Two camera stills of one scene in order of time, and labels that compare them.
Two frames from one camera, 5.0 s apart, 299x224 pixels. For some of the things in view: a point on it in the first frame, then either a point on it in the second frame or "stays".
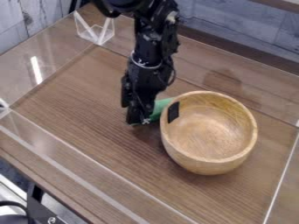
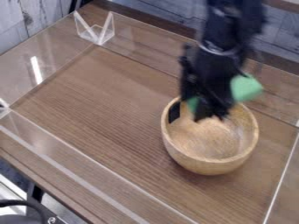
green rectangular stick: [161, 103] → [246, 87]
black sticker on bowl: [173, 112] stays
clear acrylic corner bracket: [97, 33] stays
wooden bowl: [210, 131] stays
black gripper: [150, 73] → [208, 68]
